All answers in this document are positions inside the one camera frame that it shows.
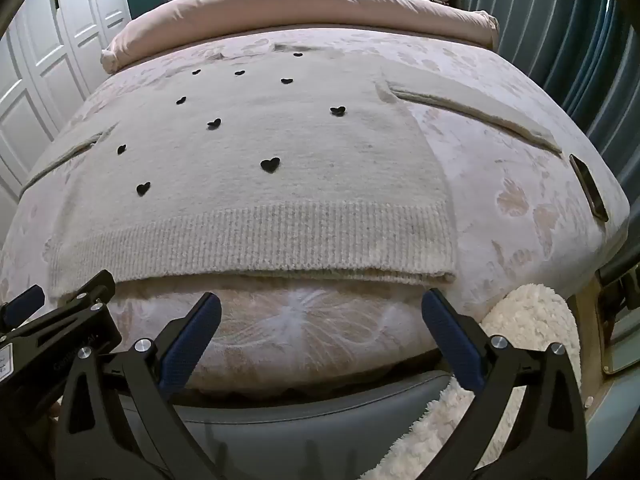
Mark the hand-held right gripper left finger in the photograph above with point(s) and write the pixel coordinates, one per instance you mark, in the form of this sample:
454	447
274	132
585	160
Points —
190	335

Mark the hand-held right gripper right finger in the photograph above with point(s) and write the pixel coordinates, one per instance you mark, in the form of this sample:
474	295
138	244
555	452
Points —
452	340

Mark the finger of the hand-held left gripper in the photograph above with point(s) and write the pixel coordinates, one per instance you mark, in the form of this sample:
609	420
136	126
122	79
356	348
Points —
25	301
87	287

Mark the beige sweater with black hearts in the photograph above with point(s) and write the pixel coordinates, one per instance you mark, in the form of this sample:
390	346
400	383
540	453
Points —
250	200

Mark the white fluffy rug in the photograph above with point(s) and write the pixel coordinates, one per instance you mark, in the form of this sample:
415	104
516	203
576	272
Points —
530	320

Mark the bed with floral sheet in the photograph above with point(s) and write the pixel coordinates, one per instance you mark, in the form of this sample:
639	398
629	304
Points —
525	220

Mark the black phone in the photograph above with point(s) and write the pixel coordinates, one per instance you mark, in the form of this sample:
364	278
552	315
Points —
590	187

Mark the white wardrobe doors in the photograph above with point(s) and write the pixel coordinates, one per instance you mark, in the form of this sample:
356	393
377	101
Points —
50	60

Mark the teal curtain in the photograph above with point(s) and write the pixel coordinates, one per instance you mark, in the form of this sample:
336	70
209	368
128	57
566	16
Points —
550	35

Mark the pink duvet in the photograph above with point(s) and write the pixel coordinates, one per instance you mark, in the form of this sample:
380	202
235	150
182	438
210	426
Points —
300	15

